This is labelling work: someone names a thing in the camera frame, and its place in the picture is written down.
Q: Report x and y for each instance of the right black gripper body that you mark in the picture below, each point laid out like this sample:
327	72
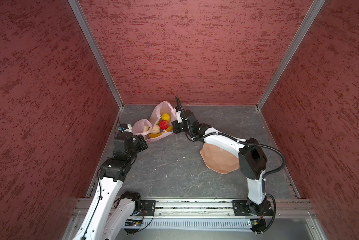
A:
186	129

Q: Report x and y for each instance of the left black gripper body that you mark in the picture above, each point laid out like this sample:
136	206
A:
132	153

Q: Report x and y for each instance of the red fake strawberry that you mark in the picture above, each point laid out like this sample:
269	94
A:
163	125

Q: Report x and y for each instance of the pink plastic bag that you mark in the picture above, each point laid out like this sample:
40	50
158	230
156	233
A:
144	126

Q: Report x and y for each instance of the pink scalloped bowl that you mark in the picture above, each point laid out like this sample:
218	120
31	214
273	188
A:
219	160

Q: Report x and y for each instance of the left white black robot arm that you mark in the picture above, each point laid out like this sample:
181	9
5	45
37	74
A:
107	214

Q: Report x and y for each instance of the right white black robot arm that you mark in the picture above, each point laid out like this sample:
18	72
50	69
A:
252	159

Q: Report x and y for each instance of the yellow fake banana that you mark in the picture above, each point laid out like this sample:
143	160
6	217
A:
163	132

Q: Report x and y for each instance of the yellow fake lemon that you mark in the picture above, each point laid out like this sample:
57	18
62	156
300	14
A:
165	117

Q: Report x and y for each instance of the beige fake fruit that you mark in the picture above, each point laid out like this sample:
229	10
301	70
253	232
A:
155	130

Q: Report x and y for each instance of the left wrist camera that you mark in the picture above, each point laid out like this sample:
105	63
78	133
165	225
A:
125	128

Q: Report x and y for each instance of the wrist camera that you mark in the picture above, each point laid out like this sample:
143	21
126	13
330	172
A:
179	114
125	128

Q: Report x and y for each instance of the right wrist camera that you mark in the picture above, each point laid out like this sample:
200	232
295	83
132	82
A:
179	114

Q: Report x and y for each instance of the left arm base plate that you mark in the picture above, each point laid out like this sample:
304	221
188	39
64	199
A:
146	208

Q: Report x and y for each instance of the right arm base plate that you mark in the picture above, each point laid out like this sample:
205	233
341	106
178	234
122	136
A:
249	208

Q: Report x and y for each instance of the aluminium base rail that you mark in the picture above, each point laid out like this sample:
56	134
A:
166	208

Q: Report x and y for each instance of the left aluminium corner post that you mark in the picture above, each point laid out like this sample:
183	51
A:
81	19

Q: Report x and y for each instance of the aluminium corner post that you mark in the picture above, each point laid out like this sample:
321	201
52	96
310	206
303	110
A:
305	25
81	19

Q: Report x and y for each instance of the right aluminium corner post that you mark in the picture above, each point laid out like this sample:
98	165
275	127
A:
305	25

